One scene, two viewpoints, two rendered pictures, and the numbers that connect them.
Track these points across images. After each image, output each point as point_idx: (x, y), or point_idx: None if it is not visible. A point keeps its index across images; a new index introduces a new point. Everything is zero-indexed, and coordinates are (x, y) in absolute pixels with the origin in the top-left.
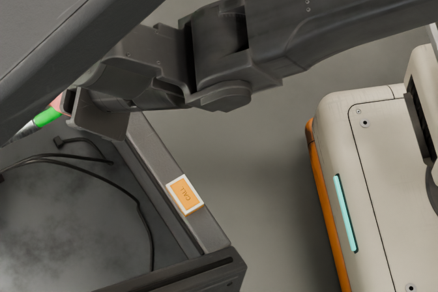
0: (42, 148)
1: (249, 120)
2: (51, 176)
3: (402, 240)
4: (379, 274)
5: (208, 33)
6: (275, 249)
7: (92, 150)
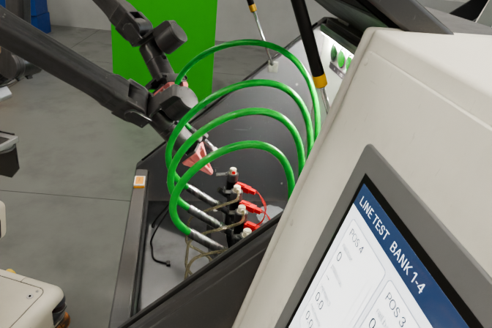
0: (178, 265)
1: None
2: (181, 252)
3: (7, 315)
4: (35, 309)
5: (141, 21)
6: None
7: (154, 254)
